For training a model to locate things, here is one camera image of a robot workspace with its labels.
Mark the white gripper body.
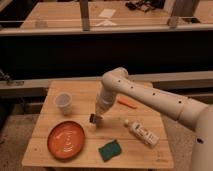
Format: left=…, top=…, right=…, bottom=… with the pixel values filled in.
left=95, top=88, right=117, bottom=116

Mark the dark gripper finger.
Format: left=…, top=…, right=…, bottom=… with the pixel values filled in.
left=89, top=114, right=96, bottom=123
left=96, top=116, right=103, bottom=126

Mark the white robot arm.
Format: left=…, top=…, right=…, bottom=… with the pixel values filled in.
left=90, top=67, right=213, bottom=171

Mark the orange carrot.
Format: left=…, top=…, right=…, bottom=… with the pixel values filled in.
left=117, top=97, right=137, bottom=109

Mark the clear plastic cup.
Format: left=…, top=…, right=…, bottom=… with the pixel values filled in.
left=54, top=93, right=72, bottom=115

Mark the orange plate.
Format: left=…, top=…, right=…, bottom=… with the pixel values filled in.
left=47, top=121, right=85, bottom=160

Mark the green sponge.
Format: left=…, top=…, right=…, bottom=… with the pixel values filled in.
left=98, top=140, right=122, bottom=162

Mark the white bottle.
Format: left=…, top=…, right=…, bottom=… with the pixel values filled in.
left=124, top=119, right=159, bottom=148

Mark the white paper sheet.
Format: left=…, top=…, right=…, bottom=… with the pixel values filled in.
left=99, top=9, right=116, bottom=18

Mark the grey metal post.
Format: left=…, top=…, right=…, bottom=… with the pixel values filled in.
left=167, top=0, right=200, bottom=28
left=79, top=0, right=90, bottom=31

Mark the black cables clutter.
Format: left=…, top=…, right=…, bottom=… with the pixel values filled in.
left=125, top=0, right=165, bottom=13

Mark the grey metal post right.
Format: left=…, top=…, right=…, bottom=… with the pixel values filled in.
left=167, top=0, right=200, bottom=28

